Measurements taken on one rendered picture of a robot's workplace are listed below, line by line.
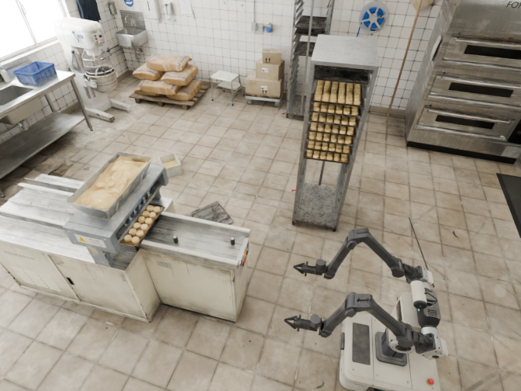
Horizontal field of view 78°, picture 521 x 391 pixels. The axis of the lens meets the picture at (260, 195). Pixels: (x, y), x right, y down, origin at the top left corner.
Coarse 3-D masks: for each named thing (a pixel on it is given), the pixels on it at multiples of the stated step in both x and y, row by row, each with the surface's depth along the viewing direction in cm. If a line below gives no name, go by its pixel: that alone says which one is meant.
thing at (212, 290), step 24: (168, 240) 232; (192, 240) 232; (216, 240) 233; (240, 240) 233; (168, 264) 230; (192, 264) 222; (168, 288) 255; (192, 288) 245; (216, 288) 236; (240, 288) 254; (216, 312) 262
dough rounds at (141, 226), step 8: (152, 208) 245; (160, 208) 248; (144, 216) 240; (152, 216) 238; (136, 224) 232; (144, 224) 232; (136, 232) 227; (144, 232) 230; (128, 240) 222; (136, 240) 221
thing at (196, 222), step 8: (24, 184) 267; (40, 192) 266; (48, 192) 263; (56, 192) 260; (64, 192) 260; (160, 216) 246; (168, 216) 244; (176, 216) 241; (184, 216) 242; (192, 224) 242; (200, 224) 240; (208, 224) 238; (216, 224) 236; (224, 224) 236; (232, 232) 237; (240, 232) 234; (248, 232) 232
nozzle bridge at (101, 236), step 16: (160, 176) 242; (144, 192) 219; (128, 208) 208; (144, 208) 230; (64, 224) 197; (80, 224) 197; (96, 224) 197; (112, 224) 198; (128, 224) 215; (80, 240) 201; (96, 240) 196; (112, 240) 194; (96, 256) 209
